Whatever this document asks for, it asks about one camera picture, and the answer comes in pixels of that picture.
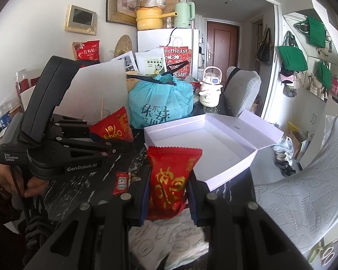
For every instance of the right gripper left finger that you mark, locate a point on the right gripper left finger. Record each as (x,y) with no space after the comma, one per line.
(128,210)

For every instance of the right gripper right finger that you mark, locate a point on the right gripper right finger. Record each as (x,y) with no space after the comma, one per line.
(215,213)

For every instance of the white bread pattern packet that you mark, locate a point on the white bread pattern packet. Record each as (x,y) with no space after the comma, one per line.
(177,240)

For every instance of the red gold snack packet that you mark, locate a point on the red gold snack packet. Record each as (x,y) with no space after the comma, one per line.
(170,171)

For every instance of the red cartoon snack packet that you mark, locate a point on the red cartoon snack packet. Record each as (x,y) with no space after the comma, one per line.
(115,126)

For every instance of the person's left hand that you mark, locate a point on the person's left hand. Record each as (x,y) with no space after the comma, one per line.
(11,180)

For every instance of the red ketchup sachet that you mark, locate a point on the red ketchup sachet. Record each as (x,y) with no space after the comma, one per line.
(121,183)

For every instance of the glass mug with cartoon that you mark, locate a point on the glass mug with cartoon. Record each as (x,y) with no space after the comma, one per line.
(96,116)

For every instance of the white open gift box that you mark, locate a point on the white open gift box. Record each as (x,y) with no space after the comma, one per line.
(229,144)

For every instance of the white foam board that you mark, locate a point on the white foam board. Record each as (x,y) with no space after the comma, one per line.
(102,85)

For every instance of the grey leaf pattern chair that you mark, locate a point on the grey leaf pattern chair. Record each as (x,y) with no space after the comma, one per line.
(305,205)

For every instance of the red goji bag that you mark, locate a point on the red goji bag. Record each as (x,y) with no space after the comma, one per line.
(88,50)

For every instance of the turquoise tied plastic bag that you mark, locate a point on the turquoise tied plastic bag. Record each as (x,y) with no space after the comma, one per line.
(158,100)

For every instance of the white small kettle pot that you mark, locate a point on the white small kettle pot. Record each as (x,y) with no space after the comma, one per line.
(210,89)

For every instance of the grey far chair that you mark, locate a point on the grey far chair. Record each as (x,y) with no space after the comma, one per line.
(240,90)

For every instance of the woven straw fan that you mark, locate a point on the woven straw fan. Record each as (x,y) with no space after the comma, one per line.
(123,46)

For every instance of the white green paper bag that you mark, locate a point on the white green paper bag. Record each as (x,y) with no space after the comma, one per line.
(151,63)

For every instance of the white refrigerator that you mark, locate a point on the white refrigerator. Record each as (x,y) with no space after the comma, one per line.
(151,39)

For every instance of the red northeast barbecue bag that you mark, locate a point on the red northeast barbecue bag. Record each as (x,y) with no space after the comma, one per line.
(178,60)

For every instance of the yellow pot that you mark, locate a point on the yellow pot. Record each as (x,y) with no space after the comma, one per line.
(149,18)

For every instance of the dark hanging handbag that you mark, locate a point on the dark hanging handbag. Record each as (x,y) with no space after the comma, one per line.
(264,52)

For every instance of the framed picture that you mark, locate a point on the framed picture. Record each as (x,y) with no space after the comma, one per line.
(122,11)

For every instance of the brown entrance door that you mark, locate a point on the brown entrance door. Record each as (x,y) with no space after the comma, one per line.
(222,45)

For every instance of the green tote bag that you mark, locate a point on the green tote bag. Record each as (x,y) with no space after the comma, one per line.
(291,55)

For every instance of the green electric kettle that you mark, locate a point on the green electric kettle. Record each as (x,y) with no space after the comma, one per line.
(185,14)

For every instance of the wall intercom panel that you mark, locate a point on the wall intercom panel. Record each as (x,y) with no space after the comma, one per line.
(80,20)

